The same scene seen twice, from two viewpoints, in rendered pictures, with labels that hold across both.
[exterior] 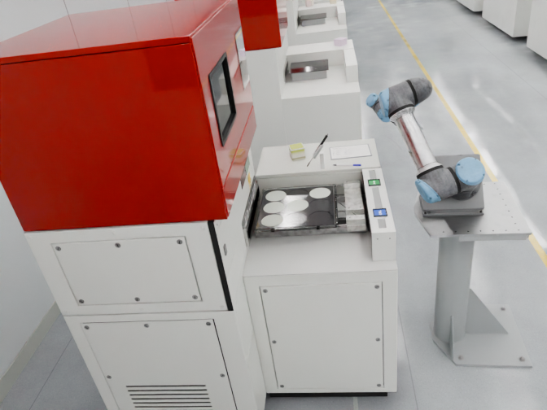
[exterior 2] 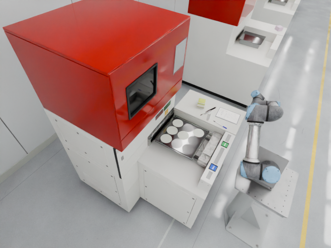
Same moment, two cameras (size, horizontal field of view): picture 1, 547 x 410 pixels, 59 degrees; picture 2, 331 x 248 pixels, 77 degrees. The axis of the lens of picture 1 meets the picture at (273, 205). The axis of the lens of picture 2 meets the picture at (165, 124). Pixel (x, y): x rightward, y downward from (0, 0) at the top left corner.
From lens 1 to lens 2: 0.85 m
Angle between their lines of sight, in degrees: 22
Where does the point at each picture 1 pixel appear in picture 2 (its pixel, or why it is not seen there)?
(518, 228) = (281, 210)
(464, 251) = not seen: hidden behind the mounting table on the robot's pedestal
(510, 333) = (261, 229)
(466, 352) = (234, 226)
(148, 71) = (87, 78)
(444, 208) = not seen: hidden behind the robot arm
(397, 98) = (255, 114)
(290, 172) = (190, 113)
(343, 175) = (215, 128)
